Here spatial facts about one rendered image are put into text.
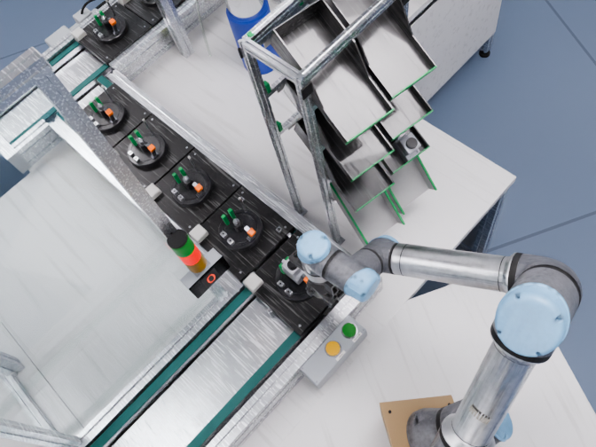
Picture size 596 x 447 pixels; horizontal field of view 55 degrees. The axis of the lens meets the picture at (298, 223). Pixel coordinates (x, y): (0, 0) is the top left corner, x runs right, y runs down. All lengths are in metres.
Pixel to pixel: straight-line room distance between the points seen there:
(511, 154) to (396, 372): 1.66
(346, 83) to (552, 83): 2.20
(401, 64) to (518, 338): 0.66
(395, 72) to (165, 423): 1.15
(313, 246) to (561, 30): 2.66
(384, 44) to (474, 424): 0.84
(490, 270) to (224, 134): 1.25
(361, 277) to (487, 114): 2.10
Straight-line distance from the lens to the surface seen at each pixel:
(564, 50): 3.57
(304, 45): 1.33
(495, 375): 1.18
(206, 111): 2.27
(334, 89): 1.30
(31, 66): 0.93
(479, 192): 1.96
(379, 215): 1.71
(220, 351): 1.76
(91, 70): 2.54
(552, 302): 1.06
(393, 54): 1.37
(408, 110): 1.50
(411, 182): 1.77
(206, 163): 1.99
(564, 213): 2.98
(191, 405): 1.75
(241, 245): 1.78
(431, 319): 1.77
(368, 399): 1.72
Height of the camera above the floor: 2.55
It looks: 62 degrees down
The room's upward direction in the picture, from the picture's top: 19 degrees counter-clockwise
